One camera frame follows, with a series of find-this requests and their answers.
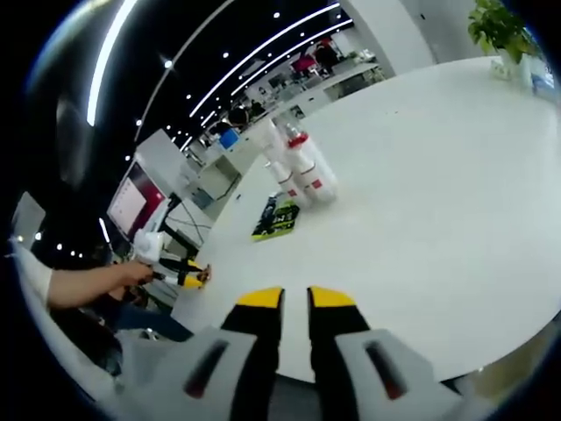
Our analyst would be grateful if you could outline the person's blue jeans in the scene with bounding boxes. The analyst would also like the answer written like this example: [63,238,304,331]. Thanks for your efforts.
[114,304,194,344]

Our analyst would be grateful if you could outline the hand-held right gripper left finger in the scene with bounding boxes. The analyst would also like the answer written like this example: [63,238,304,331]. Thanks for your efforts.
[116,287,286,421]

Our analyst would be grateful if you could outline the clear cap white skincare bottle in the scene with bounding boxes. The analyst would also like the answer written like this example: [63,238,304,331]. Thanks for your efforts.
[302,139,339,206]

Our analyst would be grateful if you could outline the person's left hand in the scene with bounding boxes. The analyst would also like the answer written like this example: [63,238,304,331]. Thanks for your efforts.
[110,261,155,289]

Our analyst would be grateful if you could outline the red collar skincare pump bottle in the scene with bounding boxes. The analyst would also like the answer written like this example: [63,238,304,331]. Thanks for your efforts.
[283,124,319,207]

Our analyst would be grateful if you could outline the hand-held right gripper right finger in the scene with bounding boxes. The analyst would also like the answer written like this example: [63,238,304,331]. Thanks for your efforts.
[306,285,465,421]

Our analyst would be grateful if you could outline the white skincare tube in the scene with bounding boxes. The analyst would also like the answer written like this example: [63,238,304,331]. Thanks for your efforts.
[261,117,300,199]

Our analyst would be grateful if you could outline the blue box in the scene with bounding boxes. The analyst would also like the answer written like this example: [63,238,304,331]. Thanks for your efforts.
[217,129,242,151]

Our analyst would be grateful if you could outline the person's white shirt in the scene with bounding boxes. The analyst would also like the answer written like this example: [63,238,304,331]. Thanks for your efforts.
[11,243,117,396]

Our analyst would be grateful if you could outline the red background screen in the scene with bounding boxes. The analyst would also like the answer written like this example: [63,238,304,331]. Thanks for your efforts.
[291,55,317,75]

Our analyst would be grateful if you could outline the green black foil packet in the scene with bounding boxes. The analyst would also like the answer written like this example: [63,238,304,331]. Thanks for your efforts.
[251,195,302,243]

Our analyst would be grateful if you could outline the potted green plant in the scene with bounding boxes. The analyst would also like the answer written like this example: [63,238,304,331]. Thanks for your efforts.
[466,0,536,88]

